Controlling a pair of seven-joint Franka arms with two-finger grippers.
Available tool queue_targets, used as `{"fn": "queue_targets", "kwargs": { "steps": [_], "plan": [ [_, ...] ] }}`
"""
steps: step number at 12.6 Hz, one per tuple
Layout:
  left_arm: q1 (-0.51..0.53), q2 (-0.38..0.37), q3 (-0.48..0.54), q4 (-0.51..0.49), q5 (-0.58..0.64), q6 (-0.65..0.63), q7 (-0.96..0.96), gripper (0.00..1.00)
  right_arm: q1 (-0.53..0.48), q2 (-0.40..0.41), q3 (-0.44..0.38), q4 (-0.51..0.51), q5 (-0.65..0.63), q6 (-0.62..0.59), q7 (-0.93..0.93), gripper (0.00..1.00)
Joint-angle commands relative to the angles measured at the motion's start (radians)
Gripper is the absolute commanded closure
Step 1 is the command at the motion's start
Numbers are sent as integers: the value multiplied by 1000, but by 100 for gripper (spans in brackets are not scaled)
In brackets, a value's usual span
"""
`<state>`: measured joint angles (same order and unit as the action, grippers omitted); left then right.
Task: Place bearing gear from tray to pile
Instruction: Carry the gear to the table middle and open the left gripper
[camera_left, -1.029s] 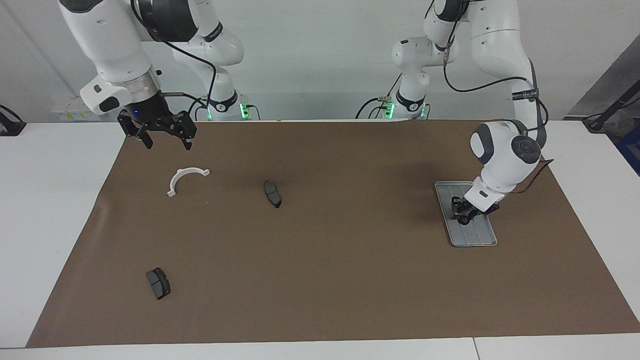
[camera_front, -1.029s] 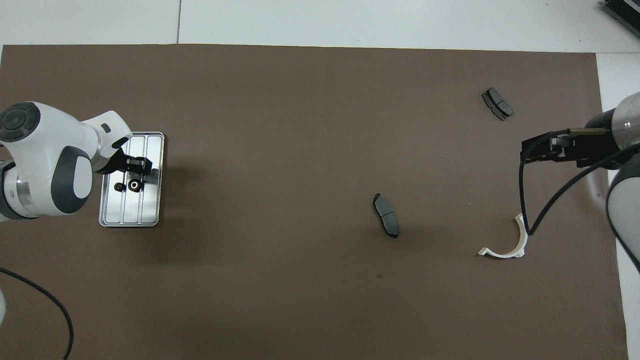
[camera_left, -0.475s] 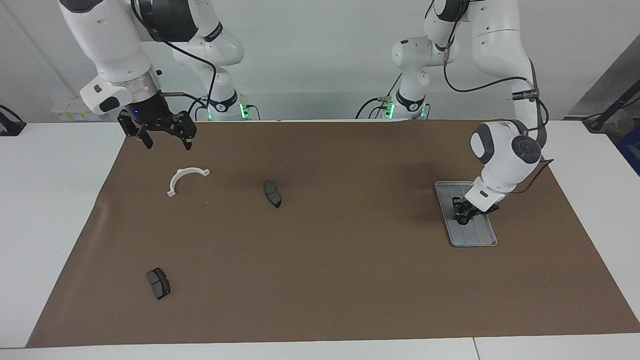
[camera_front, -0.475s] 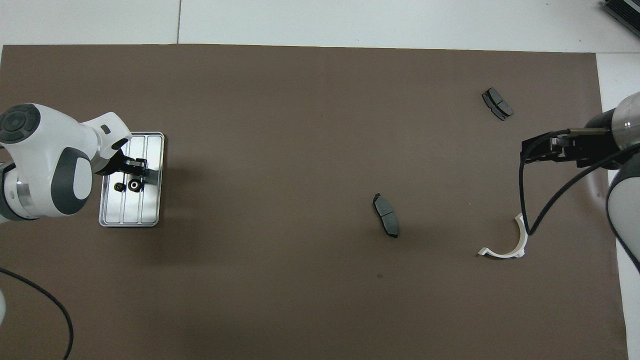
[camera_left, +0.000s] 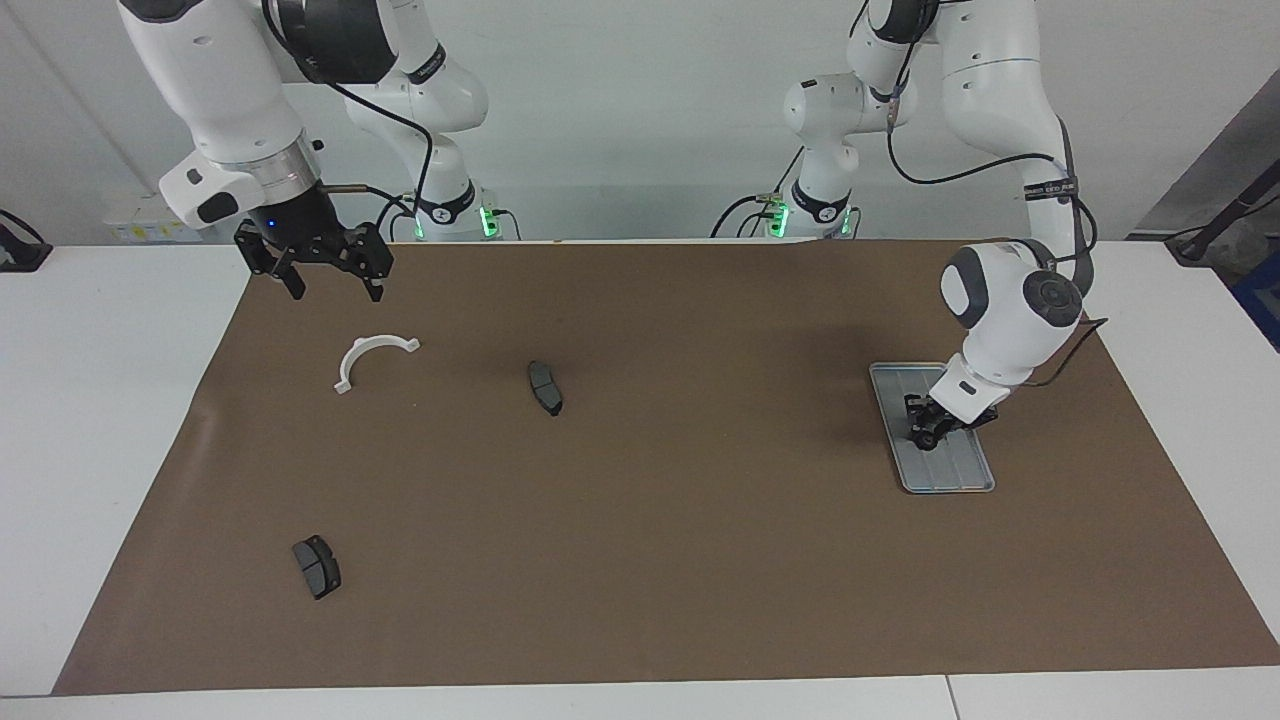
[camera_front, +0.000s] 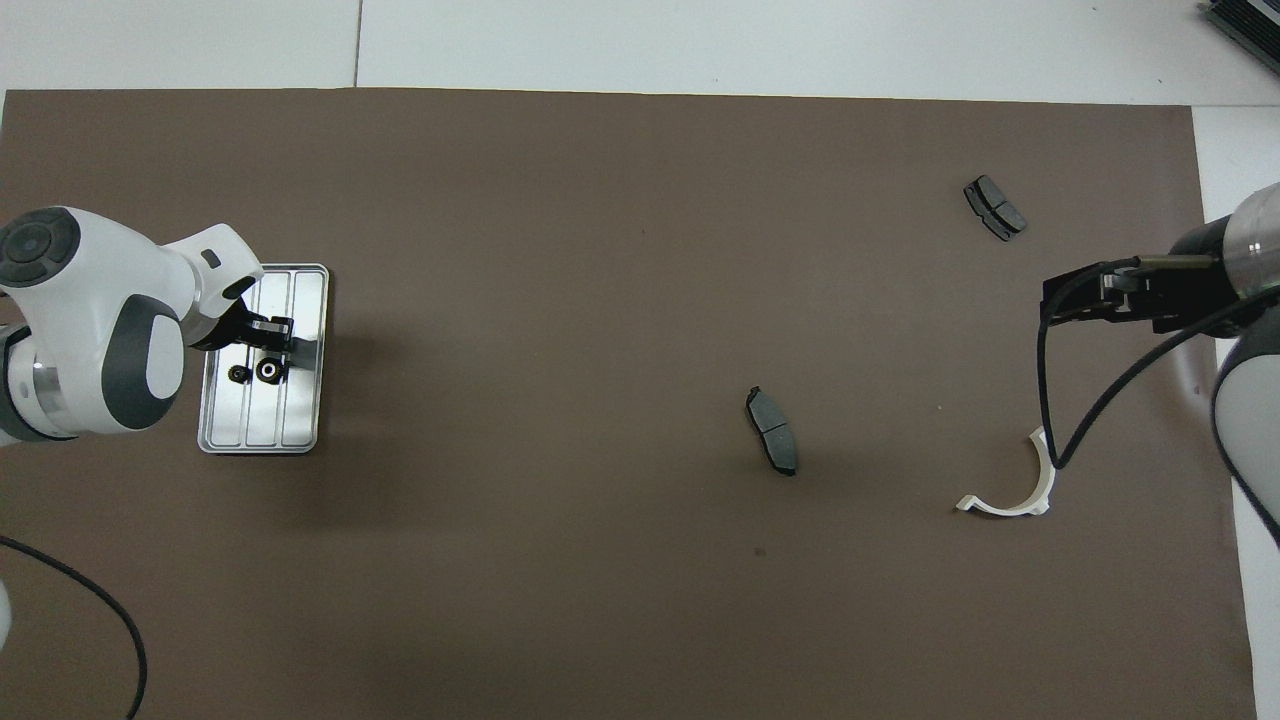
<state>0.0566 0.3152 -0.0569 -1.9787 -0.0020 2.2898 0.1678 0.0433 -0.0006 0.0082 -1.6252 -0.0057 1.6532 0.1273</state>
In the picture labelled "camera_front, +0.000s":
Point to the white curved plastic bracket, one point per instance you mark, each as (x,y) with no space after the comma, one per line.
(1040,490)

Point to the short dark grey brake pad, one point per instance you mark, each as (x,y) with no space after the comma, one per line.
(1000,208)

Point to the grey ribbed device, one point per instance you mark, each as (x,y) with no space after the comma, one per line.
(1250,20)

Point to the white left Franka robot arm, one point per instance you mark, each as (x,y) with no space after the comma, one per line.
(90,300)

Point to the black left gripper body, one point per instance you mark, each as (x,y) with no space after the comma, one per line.
(225,328)

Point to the long dark grey brake pad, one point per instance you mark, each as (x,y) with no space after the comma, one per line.
(772,430)

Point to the small black bearing gear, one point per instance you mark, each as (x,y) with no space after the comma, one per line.
(238,376)

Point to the silver metal tray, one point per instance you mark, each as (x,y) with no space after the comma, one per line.
(300,410)

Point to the brown table mat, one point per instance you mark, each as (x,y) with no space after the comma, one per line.
(600,300)

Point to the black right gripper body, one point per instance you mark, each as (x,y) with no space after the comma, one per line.
(1195,290)

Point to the large black bearing gear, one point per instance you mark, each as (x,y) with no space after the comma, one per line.
(260,372)

